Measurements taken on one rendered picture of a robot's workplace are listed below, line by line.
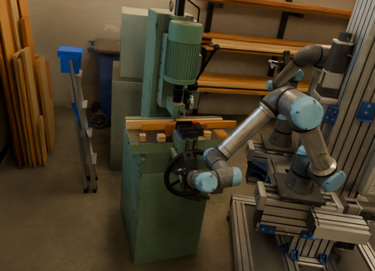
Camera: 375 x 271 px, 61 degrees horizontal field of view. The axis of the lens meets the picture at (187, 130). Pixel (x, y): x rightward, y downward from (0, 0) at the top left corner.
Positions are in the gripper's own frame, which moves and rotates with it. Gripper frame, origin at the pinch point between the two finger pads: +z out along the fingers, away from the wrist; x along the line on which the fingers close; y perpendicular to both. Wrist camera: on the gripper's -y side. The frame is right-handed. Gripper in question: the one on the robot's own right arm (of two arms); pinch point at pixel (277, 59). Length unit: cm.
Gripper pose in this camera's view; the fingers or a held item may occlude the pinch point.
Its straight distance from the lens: 258.3
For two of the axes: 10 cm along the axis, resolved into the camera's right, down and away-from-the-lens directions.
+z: -1.8, -4.5, 8.7
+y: 0.0, 8.9, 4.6
